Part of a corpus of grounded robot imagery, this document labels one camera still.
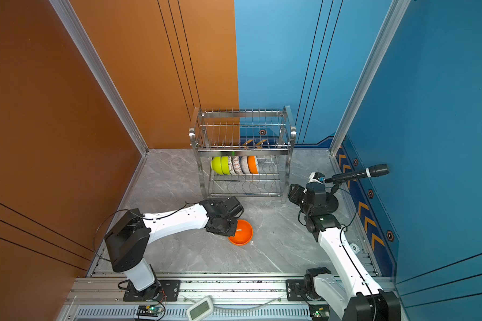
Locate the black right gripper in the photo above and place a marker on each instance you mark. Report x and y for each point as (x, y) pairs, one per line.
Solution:
(296, 193)

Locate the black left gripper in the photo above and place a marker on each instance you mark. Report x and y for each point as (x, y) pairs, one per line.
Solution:
(231, 233)

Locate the orange plastic bowl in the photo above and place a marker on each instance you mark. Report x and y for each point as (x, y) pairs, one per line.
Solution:
(243, 234)

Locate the lime green bowl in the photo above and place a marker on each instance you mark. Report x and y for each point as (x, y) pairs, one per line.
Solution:
(216, 165)
(225, 165)

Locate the white bowl orange outside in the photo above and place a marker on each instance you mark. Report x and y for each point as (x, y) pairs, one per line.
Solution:
(253, 165)

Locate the white maroon patterned bowl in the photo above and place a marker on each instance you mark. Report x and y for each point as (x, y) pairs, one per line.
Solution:
(230, 166)

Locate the blue triangle patterned bowl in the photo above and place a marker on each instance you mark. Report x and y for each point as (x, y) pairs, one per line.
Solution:
(236, 165)

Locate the pink striped ceramic bowl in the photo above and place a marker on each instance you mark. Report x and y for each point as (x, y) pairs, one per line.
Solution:
(244, 165)

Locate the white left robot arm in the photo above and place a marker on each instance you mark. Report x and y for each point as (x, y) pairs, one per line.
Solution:
(128, 239)

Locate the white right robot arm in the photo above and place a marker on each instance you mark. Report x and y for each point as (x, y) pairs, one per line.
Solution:
(357, 296)

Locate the stainless steel dish rack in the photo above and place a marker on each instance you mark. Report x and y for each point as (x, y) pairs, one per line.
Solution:
(269, 134)

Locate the black microphone on stand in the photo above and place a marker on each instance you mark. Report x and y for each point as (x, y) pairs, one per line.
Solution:
(337, 180)

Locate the blue poker chip stack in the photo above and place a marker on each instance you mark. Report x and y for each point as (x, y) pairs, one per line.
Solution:
(355, 248)

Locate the white handheld timer device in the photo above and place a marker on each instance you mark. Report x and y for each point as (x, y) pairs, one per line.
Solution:
(200, 310)

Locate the green circuit board left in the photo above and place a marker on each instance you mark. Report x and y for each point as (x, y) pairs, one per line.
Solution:
(150, 312)

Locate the circuit board right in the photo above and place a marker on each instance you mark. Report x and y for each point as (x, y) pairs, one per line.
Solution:
(319, 312)

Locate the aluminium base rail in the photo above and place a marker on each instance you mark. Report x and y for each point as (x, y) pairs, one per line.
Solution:
(235, 297)

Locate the aluminium corner post right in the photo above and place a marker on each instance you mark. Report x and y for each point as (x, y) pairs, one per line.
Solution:
(382, 42)

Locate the aluminium corner post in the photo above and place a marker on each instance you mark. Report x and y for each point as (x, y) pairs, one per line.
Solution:
(382, 42)
(80, 38)

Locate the aluminium corner post left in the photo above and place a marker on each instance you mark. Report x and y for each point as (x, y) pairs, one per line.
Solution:
(80, 38)

